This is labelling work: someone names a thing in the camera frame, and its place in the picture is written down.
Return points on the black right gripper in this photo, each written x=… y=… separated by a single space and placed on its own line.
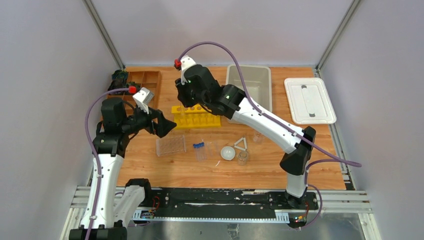
x=182 y=88

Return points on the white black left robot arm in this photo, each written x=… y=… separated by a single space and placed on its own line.
x=104 y=219

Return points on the white plastic bin lid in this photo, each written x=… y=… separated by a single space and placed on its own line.
x=309 y=102

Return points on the wooden compartment organizer tray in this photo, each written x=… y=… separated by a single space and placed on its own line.
x=149 y=79

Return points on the white porcelain evaporating dish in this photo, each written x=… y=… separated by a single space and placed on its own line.
x=228 y=153

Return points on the clear plastic well plate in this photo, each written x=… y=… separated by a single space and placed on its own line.
x=170 y=145

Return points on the translucent grey plastic bin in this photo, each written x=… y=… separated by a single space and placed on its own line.
x=258 y=82

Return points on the small glass flask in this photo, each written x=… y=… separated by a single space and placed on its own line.
x=242 y=158

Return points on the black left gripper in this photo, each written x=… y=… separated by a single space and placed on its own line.
x=155 y=121

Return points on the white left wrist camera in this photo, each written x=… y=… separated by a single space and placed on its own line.
x=142 y=98

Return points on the white clay triangle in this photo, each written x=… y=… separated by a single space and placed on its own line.
x=241 y=144

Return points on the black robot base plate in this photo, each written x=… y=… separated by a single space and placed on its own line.
x=224 y=203

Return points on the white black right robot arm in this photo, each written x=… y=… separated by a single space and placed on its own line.
x=234 y=104

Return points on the dark floral rolled cloth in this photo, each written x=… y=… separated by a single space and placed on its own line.
x=119 y=79

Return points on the small clear glass beaker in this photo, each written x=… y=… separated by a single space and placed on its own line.
x=258 y=137

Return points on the yellow test tube rack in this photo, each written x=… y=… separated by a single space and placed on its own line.
x=196 y=117

